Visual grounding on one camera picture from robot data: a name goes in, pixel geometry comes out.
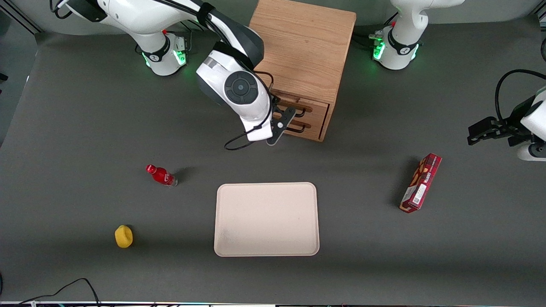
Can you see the dark gray table mat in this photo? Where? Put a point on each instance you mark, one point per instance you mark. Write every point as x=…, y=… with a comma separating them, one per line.
x=85, y=204

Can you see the red plastic bottle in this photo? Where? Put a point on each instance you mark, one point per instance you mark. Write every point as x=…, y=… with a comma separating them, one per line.
x=162, y=175

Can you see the beige plastic tray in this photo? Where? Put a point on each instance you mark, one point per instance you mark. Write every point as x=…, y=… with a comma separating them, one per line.
x=266, y=219

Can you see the aluminium frame rail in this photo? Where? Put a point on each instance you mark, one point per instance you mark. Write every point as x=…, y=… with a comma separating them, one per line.
x=538, y=17
x=25, y=19

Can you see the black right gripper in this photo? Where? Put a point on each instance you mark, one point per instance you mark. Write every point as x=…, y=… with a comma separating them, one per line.
x=275, y=100

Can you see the wooden drawer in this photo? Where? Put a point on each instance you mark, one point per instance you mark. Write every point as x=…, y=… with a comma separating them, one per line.
x=318, y=111
x=313, y=133

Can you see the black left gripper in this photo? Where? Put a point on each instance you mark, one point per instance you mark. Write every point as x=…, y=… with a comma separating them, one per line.
x=500, y=128

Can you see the yellow round fruit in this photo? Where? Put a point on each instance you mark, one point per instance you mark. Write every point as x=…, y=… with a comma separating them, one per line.
x=123, y=236

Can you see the wooden drawer cabinet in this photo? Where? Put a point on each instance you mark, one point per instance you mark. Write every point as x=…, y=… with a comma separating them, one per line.
x=307, y=47

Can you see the red snack box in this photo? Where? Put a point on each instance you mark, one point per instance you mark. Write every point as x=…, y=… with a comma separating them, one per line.
x=420, y=184

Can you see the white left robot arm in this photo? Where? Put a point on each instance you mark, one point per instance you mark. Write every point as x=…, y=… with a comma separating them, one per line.
x=401, y=47

